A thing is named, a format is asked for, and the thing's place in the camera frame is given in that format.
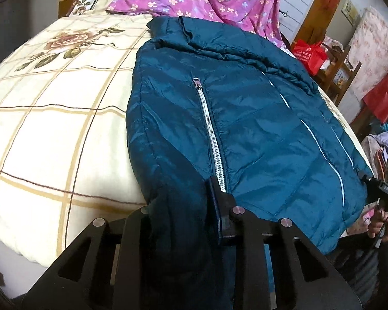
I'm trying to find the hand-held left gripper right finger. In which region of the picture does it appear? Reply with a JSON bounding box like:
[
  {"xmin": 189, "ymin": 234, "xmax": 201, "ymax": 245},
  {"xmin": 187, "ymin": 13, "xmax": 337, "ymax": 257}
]
[{"xmin": 210, "ymin": 176, "xmax": 360, "ymax": 310}]

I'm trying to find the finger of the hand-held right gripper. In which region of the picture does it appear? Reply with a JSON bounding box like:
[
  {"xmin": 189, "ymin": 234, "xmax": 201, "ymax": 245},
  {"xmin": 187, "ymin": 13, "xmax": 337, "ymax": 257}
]
[{"xmin": 358, "ymin": 171, "xmax": 374, "ymax": 187}]

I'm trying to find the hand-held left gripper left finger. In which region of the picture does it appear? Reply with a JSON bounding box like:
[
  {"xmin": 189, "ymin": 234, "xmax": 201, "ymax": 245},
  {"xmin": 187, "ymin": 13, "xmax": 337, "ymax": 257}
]
[{"xmin": 21, "ymin": 207, "xmax": 153, "ymax": 310}]

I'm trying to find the teal puffer jacket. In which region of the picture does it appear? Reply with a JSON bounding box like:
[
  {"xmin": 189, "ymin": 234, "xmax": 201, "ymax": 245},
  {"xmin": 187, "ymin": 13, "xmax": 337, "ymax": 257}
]
[{"xmin": 125, "ymin": 15, "xmax": 374, "ymax": 310}]

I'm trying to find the red cloth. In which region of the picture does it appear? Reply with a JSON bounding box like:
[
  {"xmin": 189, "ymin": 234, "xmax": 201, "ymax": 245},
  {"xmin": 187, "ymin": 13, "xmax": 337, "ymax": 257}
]
[{"xmin": 362, "ymin": 69, "xmax": 388, "ymax": 124}]

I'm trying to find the person's grey clothing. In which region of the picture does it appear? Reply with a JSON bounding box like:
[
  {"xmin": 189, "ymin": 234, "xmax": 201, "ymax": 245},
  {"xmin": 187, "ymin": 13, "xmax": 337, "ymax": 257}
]
[{"xmin": 326, "ymin": 232, "xmax": 388, "ymax": 310}]

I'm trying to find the wooden chair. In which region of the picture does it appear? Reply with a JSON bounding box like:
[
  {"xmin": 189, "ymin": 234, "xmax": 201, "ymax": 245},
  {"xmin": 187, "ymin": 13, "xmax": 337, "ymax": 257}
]
[{"xmin": 314, "ymin": 43, "xmax": 363, "ymax": 104}]

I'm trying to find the pink floral mattress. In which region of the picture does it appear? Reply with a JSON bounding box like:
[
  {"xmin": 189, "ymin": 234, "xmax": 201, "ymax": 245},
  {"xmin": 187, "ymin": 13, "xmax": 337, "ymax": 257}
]
[{"xmin": 347, "ymin": 6, "xmax": 388, "ymax": 101}]

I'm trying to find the red shopping bag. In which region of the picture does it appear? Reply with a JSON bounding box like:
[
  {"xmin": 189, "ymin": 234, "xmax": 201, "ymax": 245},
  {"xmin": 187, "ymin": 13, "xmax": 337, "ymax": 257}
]
[{"xmin": 293, "ymin": 39, "xmax": 329, "ymax": 75}]

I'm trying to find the bed with cream checked sheet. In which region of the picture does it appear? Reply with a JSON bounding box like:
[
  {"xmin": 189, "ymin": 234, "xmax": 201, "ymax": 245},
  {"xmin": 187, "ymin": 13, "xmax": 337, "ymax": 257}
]
[{"xmin": 0, "ymin": 12, "xmax": 376, "ymax": 265}]

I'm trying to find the grey wardrobe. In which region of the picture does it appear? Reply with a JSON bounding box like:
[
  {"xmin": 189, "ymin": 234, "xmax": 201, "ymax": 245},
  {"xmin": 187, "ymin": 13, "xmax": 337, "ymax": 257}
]
[{"xmin": 0, "ymin": 0, "xmax": 63, "ymax": 73}]

